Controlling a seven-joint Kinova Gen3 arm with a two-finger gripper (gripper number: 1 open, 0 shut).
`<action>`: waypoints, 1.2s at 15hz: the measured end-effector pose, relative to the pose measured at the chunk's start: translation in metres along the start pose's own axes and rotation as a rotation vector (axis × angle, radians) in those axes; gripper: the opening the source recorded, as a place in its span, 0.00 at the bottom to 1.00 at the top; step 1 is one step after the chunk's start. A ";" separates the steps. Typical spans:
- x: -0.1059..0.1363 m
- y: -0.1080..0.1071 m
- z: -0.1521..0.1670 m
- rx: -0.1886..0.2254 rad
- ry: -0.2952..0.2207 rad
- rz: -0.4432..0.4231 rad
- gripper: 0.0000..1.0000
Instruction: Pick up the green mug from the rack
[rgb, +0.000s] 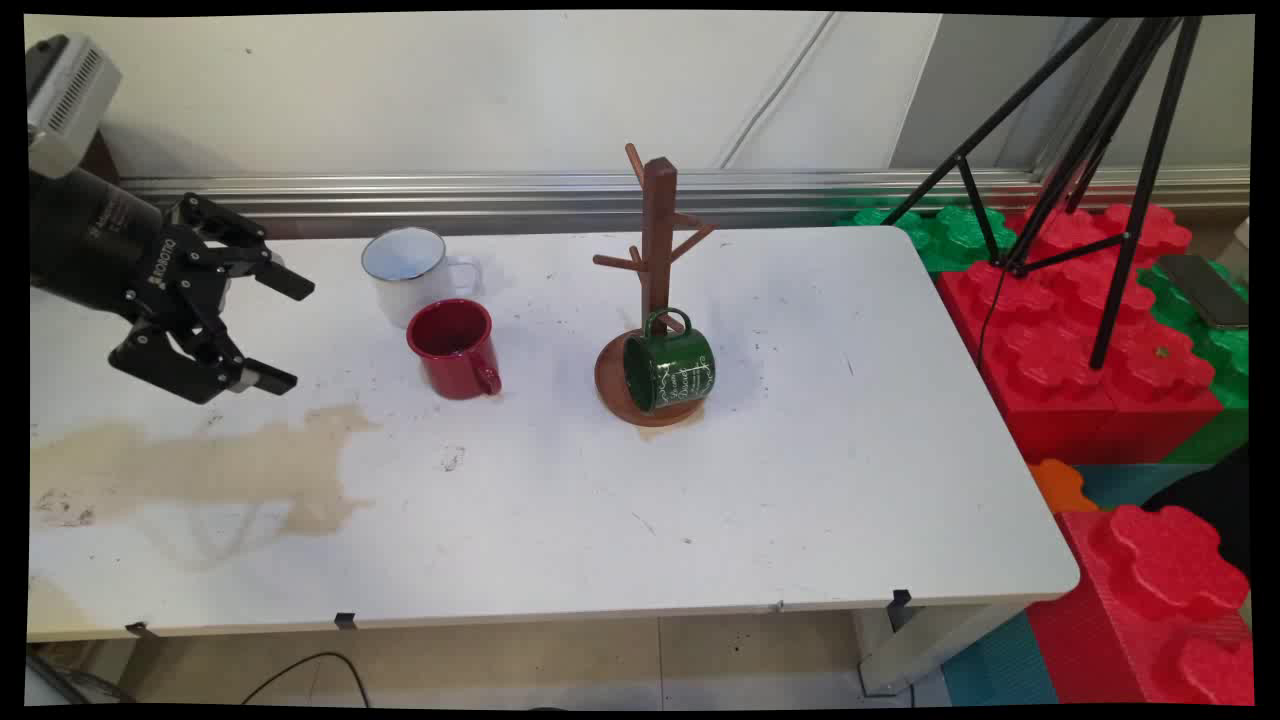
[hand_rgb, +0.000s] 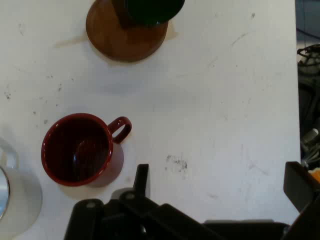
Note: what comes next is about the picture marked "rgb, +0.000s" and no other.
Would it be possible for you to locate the red enamel mug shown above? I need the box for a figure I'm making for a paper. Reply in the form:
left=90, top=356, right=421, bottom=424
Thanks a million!
left=405, top=298, right=503, bottom=402

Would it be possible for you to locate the orange foam piece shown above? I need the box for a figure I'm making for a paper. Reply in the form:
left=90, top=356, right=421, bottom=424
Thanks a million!
left=1027, top=458, right=1100, bottom=517

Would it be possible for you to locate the red foam block with flower studs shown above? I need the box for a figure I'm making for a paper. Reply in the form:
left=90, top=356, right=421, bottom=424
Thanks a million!
left=1024, top=503, right=1255, bottom=707

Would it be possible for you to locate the large red foam block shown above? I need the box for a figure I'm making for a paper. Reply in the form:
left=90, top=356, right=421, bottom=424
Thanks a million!
left=935, top=200, right=1226, bottom=467

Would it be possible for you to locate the green foam block under phone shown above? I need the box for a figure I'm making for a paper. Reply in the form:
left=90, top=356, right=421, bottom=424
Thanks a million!
left=1138, top=260, right=1251, bottom=467

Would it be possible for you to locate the aluminium wall rail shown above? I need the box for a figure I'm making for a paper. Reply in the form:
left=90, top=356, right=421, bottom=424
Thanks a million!
left=118, top=166, right=1251, bottom=239

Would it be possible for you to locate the green foam block with studs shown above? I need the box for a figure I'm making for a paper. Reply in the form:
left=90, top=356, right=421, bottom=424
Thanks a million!
left=835, top=204, right=1023, bottom=274

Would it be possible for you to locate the white wall conduit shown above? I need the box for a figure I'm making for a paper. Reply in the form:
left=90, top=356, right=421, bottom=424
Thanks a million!
left=718, top=12, right=843, bottom=171

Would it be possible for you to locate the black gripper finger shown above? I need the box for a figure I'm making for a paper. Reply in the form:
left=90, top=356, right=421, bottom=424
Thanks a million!
left=165, top=192, right=317, bottom=303
left=108, top=298, right=300, bottom=406

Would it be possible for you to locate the dark smartphone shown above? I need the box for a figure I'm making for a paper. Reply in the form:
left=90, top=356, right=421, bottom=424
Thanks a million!
left=1155, top=253, right=1250, bottom=331

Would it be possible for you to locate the thin black floor cable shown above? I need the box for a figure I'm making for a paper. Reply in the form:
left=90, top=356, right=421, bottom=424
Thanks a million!
left=240, top=651, right=372, bottom=709

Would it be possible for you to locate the brown wicker basket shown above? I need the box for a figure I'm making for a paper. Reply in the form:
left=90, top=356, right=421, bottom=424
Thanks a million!
left=80, top=130, right=123, bottom=187

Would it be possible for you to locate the brown wooden mug tree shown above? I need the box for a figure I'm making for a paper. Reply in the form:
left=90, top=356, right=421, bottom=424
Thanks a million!
left=591, top=143, right=720, bottom=429

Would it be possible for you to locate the thin black tripod cable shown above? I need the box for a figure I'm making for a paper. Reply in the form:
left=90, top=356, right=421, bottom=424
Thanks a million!
left=976, top=262, right=1013, bottom=373

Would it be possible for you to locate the white table leg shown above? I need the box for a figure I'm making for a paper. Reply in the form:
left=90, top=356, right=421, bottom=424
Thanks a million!
left=853, top=600, right=1031, bottom=699

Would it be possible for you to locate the white enamel mug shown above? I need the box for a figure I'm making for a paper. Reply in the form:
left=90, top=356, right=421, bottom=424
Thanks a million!
left=361, top=226, right=484, bottom=330

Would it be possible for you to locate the green enamel mug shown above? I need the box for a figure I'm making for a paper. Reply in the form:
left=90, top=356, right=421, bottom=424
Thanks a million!
left=621, top=307, right=718, bottom=415

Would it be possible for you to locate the black tripod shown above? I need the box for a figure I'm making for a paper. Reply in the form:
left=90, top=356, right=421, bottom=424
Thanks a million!
left=880, top=15, right=1206, bottom=372

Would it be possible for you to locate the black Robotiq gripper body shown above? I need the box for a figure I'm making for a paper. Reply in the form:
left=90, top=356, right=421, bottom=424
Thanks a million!
left=28, top=168, right=191, bottom=326

